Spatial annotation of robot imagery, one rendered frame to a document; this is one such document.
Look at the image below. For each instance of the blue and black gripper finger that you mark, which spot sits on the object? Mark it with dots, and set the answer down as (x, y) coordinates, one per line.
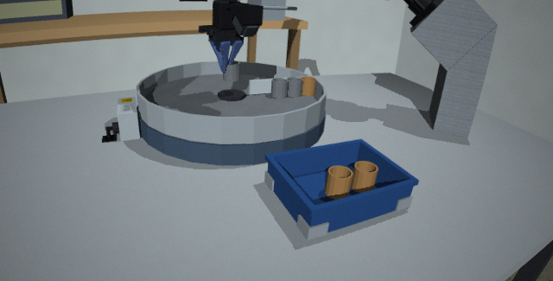
(224, 47)
(236, 46)

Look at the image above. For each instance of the grey metal ring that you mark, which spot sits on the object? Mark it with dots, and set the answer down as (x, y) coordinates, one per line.
(279, 88)
(232, 72)
(295, 87)

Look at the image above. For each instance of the blue crate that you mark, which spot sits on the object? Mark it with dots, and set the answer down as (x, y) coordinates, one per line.
(315, 213)

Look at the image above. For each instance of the bronze bushing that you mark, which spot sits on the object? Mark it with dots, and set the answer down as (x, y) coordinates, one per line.
(339, 180)
(364, 181)
(308, 86)

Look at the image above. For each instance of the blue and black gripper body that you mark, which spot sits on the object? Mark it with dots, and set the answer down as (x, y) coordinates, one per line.
(220, 35)

